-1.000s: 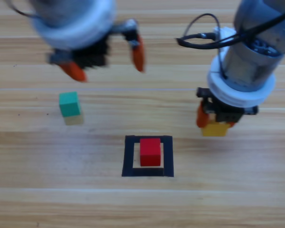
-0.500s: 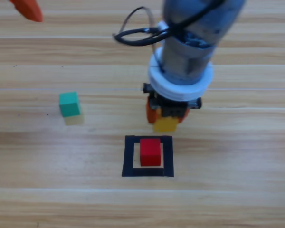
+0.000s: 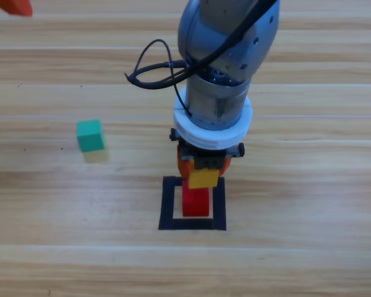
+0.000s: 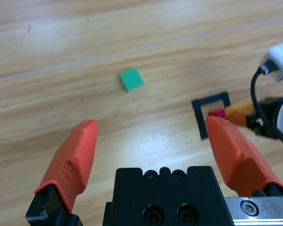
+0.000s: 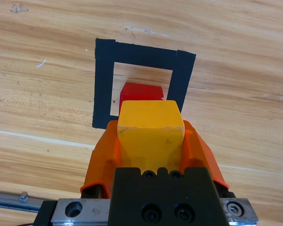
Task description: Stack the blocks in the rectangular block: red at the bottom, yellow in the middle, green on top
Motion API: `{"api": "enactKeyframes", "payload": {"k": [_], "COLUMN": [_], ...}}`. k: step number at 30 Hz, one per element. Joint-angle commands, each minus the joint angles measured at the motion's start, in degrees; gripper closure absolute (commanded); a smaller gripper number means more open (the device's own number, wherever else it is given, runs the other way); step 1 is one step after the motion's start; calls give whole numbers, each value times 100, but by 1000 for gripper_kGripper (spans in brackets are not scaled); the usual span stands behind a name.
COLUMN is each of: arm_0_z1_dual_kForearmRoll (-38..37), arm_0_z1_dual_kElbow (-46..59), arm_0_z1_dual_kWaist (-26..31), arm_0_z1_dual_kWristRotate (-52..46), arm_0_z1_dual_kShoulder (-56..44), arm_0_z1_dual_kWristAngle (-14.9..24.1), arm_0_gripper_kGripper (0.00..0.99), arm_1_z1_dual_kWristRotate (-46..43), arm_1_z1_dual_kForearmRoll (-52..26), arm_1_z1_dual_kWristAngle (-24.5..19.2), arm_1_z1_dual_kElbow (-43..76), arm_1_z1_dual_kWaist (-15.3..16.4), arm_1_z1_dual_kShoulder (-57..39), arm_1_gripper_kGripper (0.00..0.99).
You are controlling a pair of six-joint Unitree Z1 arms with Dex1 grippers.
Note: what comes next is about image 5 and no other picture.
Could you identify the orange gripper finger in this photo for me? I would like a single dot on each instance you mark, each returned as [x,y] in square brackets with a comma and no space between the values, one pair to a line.
[200,155]
[99,160]

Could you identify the yellow wooden block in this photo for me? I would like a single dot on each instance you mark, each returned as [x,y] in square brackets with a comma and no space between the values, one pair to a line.
[151,131]

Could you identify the red wooden block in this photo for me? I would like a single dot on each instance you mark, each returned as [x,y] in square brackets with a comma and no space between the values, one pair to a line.
[141,93]

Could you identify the black tape square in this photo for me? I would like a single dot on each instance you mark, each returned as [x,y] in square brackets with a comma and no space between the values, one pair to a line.
[103,82]

